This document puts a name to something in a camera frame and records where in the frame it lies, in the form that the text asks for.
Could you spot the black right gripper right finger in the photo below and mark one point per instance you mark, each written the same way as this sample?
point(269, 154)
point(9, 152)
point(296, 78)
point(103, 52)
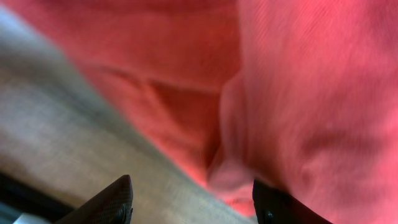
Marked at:
point(275, 207)

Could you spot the red t-shirt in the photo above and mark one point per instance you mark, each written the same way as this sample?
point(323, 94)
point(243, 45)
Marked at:
point(298, 95)

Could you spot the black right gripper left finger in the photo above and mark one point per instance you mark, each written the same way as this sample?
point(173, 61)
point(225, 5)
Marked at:
point(113, 205)

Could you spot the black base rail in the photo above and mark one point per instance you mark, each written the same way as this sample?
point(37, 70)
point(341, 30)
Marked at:
point(18, 199)

